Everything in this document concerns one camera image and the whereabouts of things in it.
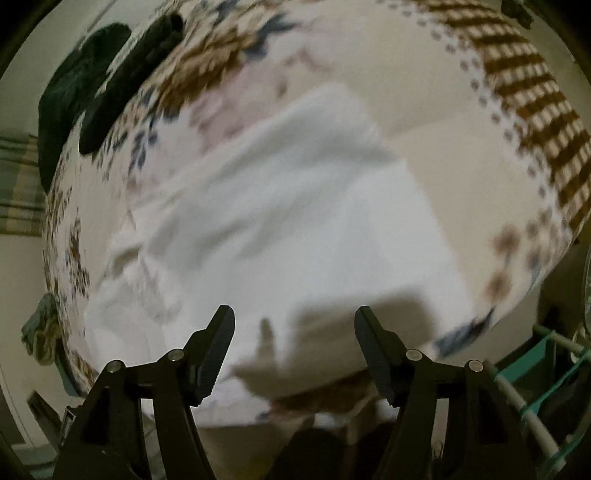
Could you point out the floral patterned bed blanket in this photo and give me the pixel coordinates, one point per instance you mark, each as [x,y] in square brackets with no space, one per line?
[415,115]

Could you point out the white pants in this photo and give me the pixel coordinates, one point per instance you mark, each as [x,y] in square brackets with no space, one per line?
[277,240]

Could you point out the black cloth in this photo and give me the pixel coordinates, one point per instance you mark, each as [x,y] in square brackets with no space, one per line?
[131,78]

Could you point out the crumpled light green cloth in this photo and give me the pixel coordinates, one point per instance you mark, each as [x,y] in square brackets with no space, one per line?
[41,332]

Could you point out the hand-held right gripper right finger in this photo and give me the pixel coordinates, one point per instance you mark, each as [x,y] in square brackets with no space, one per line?
[375,357]

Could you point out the striped curtain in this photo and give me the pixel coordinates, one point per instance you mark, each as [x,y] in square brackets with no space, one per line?
[18,184]

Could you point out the teal and white rack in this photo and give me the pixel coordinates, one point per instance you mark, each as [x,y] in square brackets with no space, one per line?
[549,383]

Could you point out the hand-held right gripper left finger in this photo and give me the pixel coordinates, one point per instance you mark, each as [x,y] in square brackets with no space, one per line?
[213,357]

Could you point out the dark green cloth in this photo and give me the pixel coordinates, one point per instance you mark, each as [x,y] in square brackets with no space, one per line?
[69,92]

